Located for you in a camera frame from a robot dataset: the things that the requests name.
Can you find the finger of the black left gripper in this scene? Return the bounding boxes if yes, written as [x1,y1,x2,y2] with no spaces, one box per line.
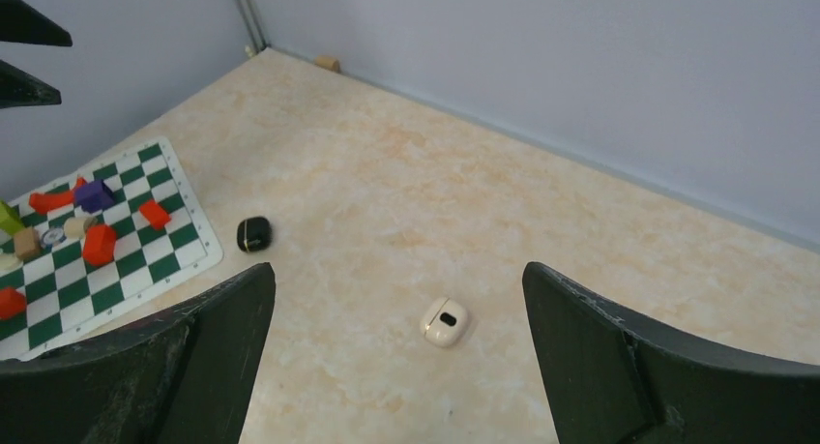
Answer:
[0,61,62,109]
[1,0,73,47]

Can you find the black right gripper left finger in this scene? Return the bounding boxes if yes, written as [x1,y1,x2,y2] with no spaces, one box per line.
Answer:
[1,263,276,443]

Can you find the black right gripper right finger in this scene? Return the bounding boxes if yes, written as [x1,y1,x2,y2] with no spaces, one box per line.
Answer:
[522,262,819,443]

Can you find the black earbud charging case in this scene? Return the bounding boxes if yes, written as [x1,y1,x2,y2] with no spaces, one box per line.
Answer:
[236,216,274,252]

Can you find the cream earbud charging case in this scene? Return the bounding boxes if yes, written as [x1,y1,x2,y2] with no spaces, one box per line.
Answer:
[420,297,470,348]

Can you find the red arch block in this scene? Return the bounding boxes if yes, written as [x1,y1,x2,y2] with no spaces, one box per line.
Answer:
[28,176,87,215]

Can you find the purple wooden block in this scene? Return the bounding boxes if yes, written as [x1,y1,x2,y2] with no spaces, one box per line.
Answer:
[73,179,117,214]

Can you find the green wooden block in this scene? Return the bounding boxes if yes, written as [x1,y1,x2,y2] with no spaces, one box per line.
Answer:
[0,201,25,237]

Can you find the cream wooden cylinder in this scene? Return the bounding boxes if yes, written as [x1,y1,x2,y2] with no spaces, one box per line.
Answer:
[63,216,98,239]

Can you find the blue white poker chip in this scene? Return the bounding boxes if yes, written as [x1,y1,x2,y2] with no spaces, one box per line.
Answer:
[40,227,67,251]

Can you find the tan wooden cube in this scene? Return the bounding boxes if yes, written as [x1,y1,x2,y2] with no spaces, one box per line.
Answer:
[14,226,42,262]

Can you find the red hexagonal block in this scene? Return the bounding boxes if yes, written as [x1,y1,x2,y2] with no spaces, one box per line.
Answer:
[82,224,118,266]

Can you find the green white chessboard mat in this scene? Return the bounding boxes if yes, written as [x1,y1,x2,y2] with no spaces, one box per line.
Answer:
[0,136,224,363]

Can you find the red rectangular block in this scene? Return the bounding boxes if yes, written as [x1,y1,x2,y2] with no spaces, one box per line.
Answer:
[138,199,171,230]

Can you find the cream half-round block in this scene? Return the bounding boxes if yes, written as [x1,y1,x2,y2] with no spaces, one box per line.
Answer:
[0,252,23,272]

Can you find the red block at edge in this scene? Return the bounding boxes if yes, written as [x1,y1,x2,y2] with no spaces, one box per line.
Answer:
[0,286,27,320]

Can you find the wooden block in corner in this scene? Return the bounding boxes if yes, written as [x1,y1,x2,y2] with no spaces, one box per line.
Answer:
[313,55,340,74]

